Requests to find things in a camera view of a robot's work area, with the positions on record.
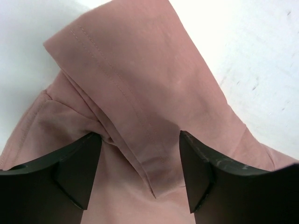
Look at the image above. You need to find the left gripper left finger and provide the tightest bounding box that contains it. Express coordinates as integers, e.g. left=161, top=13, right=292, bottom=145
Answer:
left=0, top=133, right=102, bottom=224

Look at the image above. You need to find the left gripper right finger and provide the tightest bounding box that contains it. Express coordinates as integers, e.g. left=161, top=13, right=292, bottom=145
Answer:
left=179, top=131, right=299, bottom=224

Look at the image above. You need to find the pink t-shirt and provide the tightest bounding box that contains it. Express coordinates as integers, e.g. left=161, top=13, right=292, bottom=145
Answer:
left=0, top=0, right=295, bottom=224

